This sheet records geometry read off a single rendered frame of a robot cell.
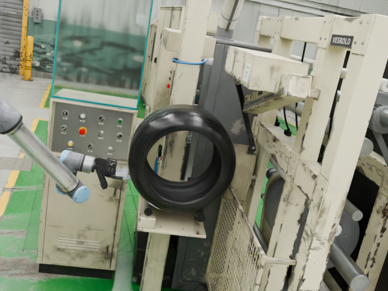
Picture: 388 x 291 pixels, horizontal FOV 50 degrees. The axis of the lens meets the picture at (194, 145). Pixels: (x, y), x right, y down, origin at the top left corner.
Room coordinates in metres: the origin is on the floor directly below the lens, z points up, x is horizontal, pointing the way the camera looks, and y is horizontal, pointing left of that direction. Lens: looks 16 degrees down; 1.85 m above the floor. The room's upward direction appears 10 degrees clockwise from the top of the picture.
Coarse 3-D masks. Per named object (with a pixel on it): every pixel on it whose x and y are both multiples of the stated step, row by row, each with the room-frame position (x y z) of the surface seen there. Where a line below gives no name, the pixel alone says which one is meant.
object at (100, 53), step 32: (64, 0) 2.60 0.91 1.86; (96, 0) 2.63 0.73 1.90; (128, 0) 2.66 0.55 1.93; (64, 32) 2.60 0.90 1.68; (96, 32) 2.63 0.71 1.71; (128, 32) 2.66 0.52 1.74; (64, 64) 2.61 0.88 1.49; (96, 64) 2.63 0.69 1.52; (128, 64) 2.66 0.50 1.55; (64, 96) 2.61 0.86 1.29; (96, 96) 2.64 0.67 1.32; (128, 96) 2.67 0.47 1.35
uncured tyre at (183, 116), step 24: (144, 120) 2.16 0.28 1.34; (168, 120) 2.01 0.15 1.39; (192, 120) 2.02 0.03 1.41; (216, 120) 2.11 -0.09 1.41; (144, 144) 1.98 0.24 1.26; (216, 144) 2.02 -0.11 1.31; (144, 168) 1.97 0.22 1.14; (216, 168) 2.30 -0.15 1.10; (144, 192) 1.98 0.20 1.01; (168, 192) 2.24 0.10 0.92; (192, 192) 2.26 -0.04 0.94; (216, 192) 2.03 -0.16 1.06
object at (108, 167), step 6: (96, 156) 2.06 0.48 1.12; (96, 162) 2.04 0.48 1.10; (102, 162) 2.04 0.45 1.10; (108, 162) 2.03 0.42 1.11; (114, 162) 2.07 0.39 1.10; (96, 168) 2.04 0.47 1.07; (102, 168) 2.04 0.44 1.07; (108, 168) 2.04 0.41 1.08; (114, 168) 2.04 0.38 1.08; (108, 174) 2.03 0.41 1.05
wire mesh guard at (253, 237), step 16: (224, 208) 2.36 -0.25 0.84; (240, 208) 2.02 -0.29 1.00; (240, 224) 1.97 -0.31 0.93; (224, 240) 2.21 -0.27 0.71; (240, 240) 1.91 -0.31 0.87; (256, 240) 1.70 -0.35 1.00; (224, 256) 2.15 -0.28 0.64; (256, 256) 1.65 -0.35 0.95; (208, 272) 2.44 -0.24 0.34; (240, 272) 1.82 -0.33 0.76; (208, 288) 2.30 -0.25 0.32; (224, 288) 2.00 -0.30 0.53; (256, 288) 1.57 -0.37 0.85
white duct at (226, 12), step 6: (228, 0) 2.84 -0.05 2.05; (234, 0) 2.81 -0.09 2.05; (240, 0) 2.82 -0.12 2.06; (228, 6) 2.86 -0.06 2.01; (240, 6) 2.86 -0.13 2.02; (222, 12) 2.92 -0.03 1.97; (228, 12) 2.88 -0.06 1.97; (234, 12) 2.87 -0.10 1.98; (222, 18) 2.93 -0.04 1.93; (228, 18) 2.91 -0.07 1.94; (234, 18) 2.91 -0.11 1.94; (222, 24) 2.95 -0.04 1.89; (234, 24) 2.97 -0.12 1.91
